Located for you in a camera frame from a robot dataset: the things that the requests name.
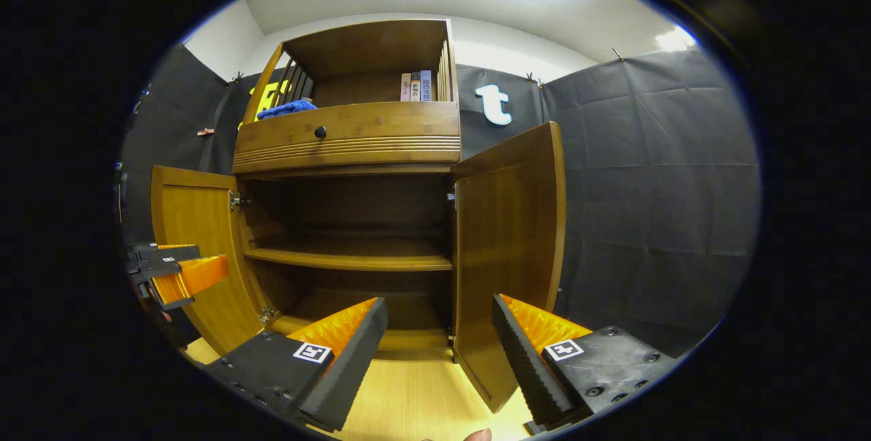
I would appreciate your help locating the wooden cabinet drawer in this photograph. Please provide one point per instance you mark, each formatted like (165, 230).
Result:
(381, 124)

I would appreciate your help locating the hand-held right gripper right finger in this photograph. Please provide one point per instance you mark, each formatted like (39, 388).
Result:
(527, 366)

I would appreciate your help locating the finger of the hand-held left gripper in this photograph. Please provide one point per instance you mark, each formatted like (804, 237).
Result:
(167, 254)
(194, 276)

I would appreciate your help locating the pale blue shelf book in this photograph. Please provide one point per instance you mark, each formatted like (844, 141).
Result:
(426, 86)

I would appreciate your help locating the blue cloth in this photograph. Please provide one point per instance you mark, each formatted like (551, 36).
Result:
(286, 109)

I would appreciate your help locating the ceiling light panel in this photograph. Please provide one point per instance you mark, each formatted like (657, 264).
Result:
(675, 39)

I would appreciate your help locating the pink shelf book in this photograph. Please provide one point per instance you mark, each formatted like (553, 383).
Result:
(405, 87)

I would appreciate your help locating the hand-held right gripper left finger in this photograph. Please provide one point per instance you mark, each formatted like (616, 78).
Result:
(350, 366)

